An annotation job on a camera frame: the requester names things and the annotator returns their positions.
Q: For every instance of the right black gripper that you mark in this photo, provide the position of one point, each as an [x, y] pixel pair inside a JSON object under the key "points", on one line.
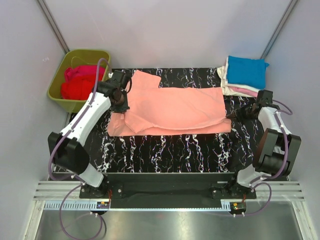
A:
{"points": [[237, 113]]}

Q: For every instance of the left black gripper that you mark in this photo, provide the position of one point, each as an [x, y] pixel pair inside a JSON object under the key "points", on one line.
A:
{"points": [[124, 107]]}

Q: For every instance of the salmon pink t shirt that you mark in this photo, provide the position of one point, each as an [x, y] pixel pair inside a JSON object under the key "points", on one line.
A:
{"points": [[169, 111]]}

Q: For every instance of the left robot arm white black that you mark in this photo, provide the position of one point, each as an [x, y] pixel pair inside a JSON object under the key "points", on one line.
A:
{"points": [[67, 147]]}

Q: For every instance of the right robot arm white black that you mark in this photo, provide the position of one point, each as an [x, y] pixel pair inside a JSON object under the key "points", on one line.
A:
{"points": [[277, 150]]}

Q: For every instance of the light pink folded t shirt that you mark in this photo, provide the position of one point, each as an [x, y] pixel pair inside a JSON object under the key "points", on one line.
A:
{"points": [[243, 92]]}

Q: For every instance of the cream folded t shirt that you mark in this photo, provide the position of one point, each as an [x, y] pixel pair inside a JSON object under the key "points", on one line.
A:
{"points": [[226, 89]]}

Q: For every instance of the magenta t shirt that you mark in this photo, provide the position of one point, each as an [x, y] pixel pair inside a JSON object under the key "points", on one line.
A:
{"points": [[79, 71]]}

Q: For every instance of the white folded t shirt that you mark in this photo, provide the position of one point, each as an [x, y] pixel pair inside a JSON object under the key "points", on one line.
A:
{"points": [[238, 85]]}

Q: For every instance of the black marbled table mat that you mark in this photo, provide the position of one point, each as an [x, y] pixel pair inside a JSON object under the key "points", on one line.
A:
{"points": [[197, 153]]}

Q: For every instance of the red t shirt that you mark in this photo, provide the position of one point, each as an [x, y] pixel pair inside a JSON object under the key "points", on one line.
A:
{"points": [[79, 88]]}

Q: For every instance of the olive green plastic bin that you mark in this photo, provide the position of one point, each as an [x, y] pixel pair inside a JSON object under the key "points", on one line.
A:
{"points": [[73, 59]]}

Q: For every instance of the right small controller board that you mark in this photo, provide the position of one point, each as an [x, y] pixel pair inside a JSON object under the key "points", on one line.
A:
{"points": [[238, 206]]}

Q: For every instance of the small controller board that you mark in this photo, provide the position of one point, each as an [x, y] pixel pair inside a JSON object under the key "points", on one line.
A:
{"points": [[238, 206], [103, 204]]}

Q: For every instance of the left small controller board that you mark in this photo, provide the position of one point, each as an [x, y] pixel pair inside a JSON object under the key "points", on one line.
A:
{"points": [[103, 204]]}

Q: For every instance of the white slotted cable duct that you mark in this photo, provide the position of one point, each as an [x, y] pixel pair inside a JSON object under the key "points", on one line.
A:
{"points": [[118, 206]]}

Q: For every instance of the right corner aluminium post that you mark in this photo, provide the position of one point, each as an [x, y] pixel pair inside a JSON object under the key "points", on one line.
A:
{"points": [[279, 27]]}

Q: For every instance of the corner aluminium post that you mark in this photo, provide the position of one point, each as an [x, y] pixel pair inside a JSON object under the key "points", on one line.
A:
{"points": [[279, 27], [53, 25]]}

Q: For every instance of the left corner aluminium post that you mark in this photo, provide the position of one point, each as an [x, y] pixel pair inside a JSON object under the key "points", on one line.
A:
{"points": [[53, 25]]}

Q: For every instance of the aluminium frame rail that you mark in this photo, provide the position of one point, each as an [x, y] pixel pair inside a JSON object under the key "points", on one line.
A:
{"points": [[281, 191]]}

